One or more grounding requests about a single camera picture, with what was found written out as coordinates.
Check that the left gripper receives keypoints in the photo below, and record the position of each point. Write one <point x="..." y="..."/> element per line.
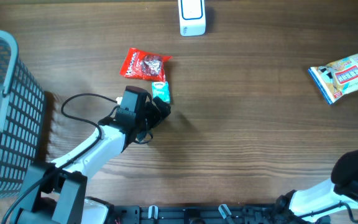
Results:
<point x="156" y="116"/>

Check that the small teal tissue pack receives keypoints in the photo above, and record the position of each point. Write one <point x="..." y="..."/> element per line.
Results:
<point x="161" y="90"/>

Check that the red candy bag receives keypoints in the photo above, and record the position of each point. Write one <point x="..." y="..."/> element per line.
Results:
<point x="143" y="65"/>

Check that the cream wet wipes pack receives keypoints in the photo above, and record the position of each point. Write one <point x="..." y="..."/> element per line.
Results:
<point x="336" y="79"/>

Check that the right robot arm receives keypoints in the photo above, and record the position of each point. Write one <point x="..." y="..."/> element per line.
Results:
<point x="338" y="193"/>

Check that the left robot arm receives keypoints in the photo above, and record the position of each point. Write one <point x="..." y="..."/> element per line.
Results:
<point x="54" y="192"/>

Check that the white barcode scanner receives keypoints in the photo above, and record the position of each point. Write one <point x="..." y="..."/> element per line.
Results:
<point x="192" y="17"/>

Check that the grey plastic shopping basket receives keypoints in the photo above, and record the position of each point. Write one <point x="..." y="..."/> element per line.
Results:
<point x="22" y="111"/>

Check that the black mounting rail base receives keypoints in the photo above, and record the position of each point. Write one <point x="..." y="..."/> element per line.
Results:
<point x="222" y="214"/>

